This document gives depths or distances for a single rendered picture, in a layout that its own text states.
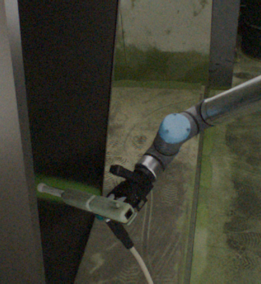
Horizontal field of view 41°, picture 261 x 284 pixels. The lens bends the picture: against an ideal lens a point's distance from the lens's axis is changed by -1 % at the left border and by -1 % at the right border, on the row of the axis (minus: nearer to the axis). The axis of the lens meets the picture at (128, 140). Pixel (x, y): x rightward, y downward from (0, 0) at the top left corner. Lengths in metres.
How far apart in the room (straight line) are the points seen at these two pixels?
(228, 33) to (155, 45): 0.53
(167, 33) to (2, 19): 2.38
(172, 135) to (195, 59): 1.75
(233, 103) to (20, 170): 0.69
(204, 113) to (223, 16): 1.58
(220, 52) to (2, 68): 2.43
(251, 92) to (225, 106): 0.11
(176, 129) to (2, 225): 0.64
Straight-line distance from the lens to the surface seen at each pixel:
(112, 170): 1.08
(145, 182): 1.16
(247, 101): 0.99
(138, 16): 2.70
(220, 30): 2.67
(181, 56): 2.77
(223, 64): 2.79
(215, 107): 1.08
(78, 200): 1.12
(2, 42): 0.37
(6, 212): 0.57
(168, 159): 1.19
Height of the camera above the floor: 1.51
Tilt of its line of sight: 39 degrees down
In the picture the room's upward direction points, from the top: 7 degrees counter-clockwise
